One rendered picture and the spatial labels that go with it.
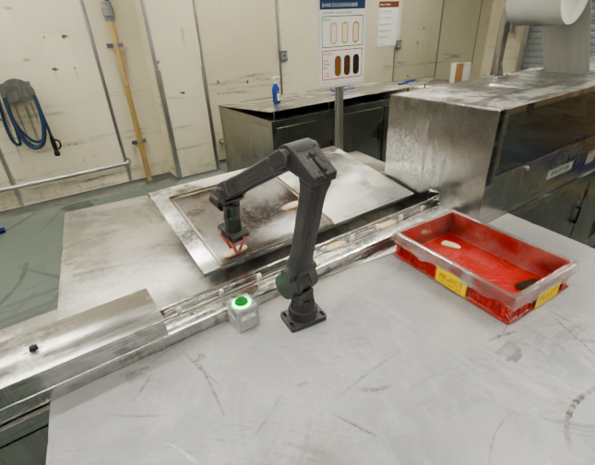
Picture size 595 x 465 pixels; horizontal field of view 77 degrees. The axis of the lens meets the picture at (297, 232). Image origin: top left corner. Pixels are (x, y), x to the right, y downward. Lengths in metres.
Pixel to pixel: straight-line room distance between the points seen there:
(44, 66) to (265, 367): 4.05
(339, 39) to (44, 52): 3.12
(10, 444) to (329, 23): 2.14
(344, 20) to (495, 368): 1.87
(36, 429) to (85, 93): 3.88
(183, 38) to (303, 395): 4.10
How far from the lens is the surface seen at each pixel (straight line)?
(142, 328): 1.10
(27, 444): 1.26
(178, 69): 4.60
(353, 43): 2.40
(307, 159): 0.87
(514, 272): 1.50
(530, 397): 1.10
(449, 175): 1.74
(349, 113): 3.57
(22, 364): 1.16
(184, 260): 1.53
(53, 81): 4.68
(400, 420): 0.97
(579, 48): 2.63
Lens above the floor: 1.60
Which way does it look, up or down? 29 degrees down
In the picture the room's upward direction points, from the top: 3 degrees counter-clockwise
